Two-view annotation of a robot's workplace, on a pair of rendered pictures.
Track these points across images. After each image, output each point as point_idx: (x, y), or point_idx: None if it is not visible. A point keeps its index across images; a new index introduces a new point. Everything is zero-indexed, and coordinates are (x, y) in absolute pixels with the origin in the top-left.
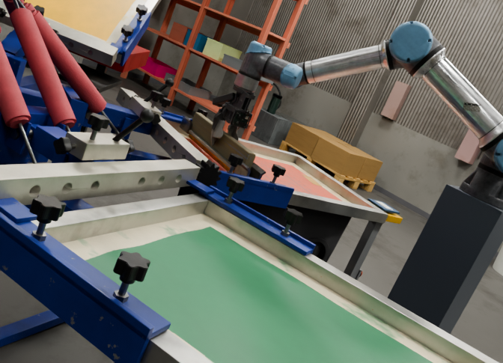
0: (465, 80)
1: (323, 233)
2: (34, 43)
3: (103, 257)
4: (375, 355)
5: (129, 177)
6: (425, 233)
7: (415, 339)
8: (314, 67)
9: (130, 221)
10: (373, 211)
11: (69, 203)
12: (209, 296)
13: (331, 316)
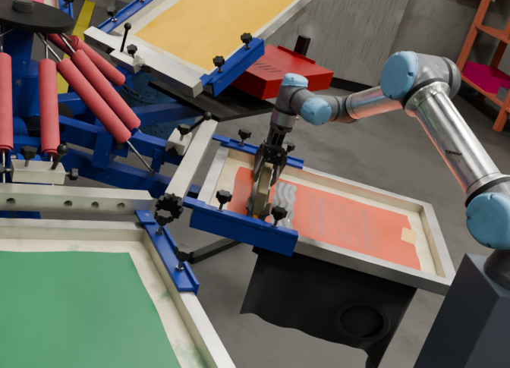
0: (454, 122)
1: (376, 297)
2: (44, 87)
3: None
4: None
5: (49, 198)
6: (441, 312)
7: None
8: (353, 101)
9: (31, 233)
10: (432, 280)
11: (22, 215)
12: (29, 295)
13: (139, 342)
